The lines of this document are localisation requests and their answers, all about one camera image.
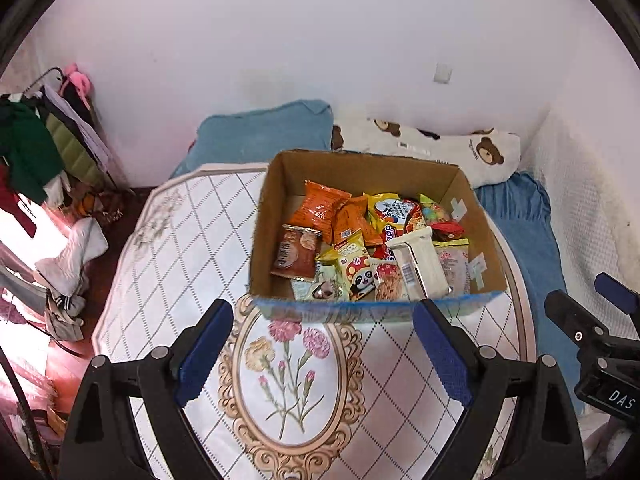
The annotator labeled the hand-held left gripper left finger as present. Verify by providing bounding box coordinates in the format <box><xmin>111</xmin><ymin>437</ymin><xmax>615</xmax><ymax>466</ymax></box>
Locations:
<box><xmin>59</xmin><ymin>298</ymin><xmax>235</xmax><ymax>480</ymax></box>

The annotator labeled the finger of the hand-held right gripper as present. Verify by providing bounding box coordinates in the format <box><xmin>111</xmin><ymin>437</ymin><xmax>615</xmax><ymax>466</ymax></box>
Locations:
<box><xmin>594</xmin><ymin>272</ymin><xmax>640</xmax><ymax>313</ymax></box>
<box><xmin>544</xmin><ymin>290</ymin><xmax>613</xmax><ymax>356</ymax></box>

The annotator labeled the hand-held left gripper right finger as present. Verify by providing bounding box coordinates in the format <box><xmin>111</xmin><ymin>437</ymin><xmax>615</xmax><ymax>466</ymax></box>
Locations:
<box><xmin>412</xmin><ymin>298</ymin><xmax>586</xmax><ymax>480</ymax></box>

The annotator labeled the yellow mushroom print snack packet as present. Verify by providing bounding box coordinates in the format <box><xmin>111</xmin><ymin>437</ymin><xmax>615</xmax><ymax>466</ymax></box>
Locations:
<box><xmin>316</xmin><ymin>230</ymin><xmax>380</xmax><ymax>302</ymax></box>

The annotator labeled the brown snack packet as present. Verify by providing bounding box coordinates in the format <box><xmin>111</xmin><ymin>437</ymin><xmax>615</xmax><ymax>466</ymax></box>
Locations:
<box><xmin>270</xmin><ymin>224</ymin><xmax>322</xmax><ymax>281</ymax></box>

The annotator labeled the green yellow candy packet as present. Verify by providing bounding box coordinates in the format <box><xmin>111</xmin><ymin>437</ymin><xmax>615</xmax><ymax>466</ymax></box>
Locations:
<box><xmin>417</xmin><ymin>194</ymin><xmax>453</xmax><ymax>228</ymax></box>

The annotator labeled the red yellow noodle packet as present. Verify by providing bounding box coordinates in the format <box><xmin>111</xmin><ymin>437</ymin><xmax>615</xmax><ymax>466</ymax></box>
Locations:
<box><xmin>367</xmin><ymin>192</ymin><xmax>426</xmax><ymax>261</ymax></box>

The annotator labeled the cardboard box with blue print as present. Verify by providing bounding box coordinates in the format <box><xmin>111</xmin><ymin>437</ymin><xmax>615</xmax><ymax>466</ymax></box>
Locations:
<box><xmin>248</xmin><ymin>149</ymin><xmax>508</xmax><ymax>323</ymax></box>

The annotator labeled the red cookie snack packet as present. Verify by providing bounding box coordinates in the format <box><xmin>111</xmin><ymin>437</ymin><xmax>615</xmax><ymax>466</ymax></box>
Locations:
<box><xmin>372</xmin><ymin>260</ymin><xmax>404</xmax><ymax>302</ymax></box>

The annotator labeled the long white snack packet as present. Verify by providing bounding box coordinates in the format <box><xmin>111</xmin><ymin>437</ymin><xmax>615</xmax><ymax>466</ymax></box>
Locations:
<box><xmin>386</xmin><ymin>226</ymin><xmax>451</xmax><ymax>302</ymax></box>

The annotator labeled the blue bed sheet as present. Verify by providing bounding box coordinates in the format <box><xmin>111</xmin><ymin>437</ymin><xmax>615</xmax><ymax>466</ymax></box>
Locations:
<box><xmin>472</xmin><ymin>172</ymin><xmax>581</xmax><ymax>411</ymax></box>

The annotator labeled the white waffle blanket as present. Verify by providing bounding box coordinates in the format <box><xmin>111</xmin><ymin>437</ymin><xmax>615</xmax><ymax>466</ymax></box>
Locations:
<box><xmin>520</xmin><ymin>105</ymin><xmax>640</xmax><ymax>311</ymax></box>

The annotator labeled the small dark red snack packet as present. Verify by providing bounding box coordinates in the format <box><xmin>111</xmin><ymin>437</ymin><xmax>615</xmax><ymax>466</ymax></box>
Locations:
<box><xmin>430</xmin><ymin>221</ymin><xmax>466</xmax><ymax>242</ymax></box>

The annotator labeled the pale green snack packet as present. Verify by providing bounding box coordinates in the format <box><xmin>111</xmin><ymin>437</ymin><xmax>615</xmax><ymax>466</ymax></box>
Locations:
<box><xmin>291</xmin><ymin>265</ymin><xmax>349</xmax><ymax>302</ymax></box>

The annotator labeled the black white striped garment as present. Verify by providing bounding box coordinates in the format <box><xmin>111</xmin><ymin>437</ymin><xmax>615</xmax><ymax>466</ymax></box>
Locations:
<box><xmin>45</xmin><ymin>294</ymin><xmax>87</xmax><ymax>342</ymax></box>

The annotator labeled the white cloth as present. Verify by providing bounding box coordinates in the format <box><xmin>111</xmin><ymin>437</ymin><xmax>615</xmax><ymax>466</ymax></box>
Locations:
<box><xmin>35</xmin><ymin>217</ymin><xmax>109</xmax><ymax>297</ymax></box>

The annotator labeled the large orange snack packet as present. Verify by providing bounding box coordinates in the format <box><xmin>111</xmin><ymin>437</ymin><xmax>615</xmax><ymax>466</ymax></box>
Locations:
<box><xmin>290</xmin><ymin>180</ymin><xmax>352</xmax><ymax>243</ymax></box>

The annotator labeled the white bear print pillow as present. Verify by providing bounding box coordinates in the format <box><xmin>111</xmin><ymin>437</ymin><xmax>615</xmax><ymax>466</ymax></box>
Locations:
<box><xmin>331</xmin><ymin>117</ymin><xmax>521</xmax><ymax>188</ymax></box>

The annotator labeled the black clothes rack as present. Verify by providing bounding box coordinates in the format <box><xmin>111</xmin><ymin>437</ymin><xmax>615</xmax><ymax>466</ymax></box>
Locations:
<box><xmin>22</xmin><ymin>67</ymin><xmax>132</xmax><ymax>193</ymax></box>

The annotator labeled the green quilted jacket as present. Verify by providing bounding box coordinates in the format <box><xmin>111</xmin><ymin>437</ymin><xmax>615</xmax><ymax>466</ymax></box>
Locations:
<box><xmin>47</xmin><ymin>112</ymin><xmax>110</xmax><ymax>181</ymax></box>

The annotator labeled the dark green garment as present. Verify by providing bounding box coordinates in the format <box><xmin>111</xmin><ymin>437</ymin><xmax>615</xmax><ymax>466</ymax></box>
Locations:
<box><xmin>0</xmin><ymin>99</ymin><xmax>66</xmax><ymax>206</ymax></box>

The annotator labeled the pink plush hat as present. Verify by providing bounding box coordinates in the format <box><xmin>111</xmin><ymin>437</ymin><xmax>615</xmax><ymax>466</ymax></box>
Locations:
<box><xmin>60</xmin><ymin>63</ymin><xmax>94</xmax><ymax>107</ymax></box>

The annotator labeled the black cable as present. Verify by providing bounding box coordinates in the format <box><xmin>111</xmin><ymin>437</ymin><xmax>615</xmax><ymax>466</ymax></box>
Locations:
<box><xmin>0</xmin><ymin>347</ymin><xmax>51</xmax><ymax>480</ymax></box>

